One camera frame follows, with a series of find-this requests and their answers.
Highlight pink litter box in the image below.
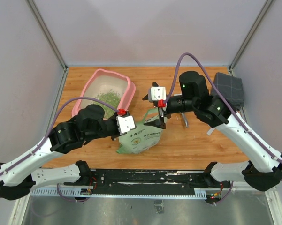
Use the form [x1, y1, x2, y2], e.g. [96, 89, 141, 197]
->
[81, 69, 136, 110]

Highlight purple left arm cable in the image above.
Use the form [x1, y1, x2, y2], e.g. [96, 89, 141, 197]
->
[0, 97, 120, 203]

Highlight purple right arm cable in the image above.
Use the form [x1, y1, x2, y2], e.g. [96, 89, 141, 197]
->
[164, 52, 282, 204]

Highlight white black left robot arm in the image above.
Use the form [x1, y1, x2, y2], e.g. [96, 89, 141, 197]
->
[0, 105, 122, 200]

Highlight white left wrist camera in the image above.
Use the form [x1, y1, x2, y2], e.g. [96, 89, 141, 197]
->
[115, 109, 137, 135]

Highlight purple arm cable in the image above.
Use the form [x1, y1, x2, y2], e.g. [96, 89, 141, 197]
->
[164, 52, 282, 204]
[0, 97, 120, 203]

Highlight grey metal scoop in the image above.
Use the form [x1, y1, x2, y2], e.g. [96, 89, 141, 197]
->
[181, 112, 189, 128]

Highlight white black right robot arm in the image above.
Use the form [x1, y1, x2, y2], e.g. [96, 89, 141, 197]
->
[143, 71, 282, 191]

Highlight folded dark grey cloth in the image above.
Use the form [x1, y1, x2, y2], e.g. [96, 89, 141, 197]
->
[213, 73, 244, 111]

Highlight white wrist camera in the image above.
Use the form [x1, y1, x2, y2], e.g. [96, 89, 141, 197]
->
[149, 86, 167, 109]
[115, 109, 137, 135]

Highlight grey slotted cable duct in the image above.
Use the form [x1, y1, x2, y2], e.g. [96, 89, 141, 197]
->
[30, 186, 207, 201]

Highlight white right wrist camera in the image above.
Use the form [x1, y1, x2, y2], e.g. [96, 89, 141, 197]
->
[149, 86, 167, 109]

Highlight green cat litter pellets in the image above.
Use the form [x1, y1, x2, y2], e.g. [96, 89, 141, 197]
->
[93, 89, 121, 119]

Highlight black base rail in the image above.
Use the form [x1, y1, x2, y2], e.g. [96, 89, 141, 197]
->
[64, 168, 226, 195]

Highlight white plastic bag clip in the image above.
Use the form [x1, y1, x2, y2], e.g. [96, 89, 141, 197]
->
[207, 128, 214, 136]

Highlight green cat litter bag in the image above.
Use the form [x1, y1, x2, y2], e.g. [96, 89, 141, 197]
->
[116, 108, 163, 154]

